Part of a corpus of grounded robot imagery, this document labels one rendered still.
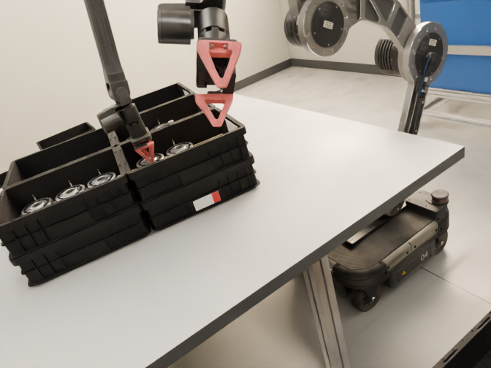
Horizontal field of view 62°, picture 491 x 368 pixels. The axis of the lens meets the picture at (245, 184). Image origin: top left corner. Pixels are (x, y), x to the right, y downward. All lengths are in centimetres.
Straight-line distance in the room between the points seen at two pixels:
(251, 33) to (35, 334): 443
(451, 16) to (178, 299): 231
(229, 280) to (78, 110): 358
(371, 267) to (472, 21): 164
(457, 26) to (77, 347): 253
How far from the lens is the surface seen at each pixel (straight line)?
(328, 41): 143
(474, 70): 285
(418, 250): 184
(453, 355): 99
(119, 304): 116
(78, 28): 442
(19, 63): 435
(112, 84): 137
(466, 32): 281
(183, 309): 104
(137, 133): 141
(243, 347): 184
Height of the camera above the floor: 139
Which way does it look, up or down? 29 degrees down
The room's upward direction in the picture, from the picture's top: 17 degrees counter-clockwise
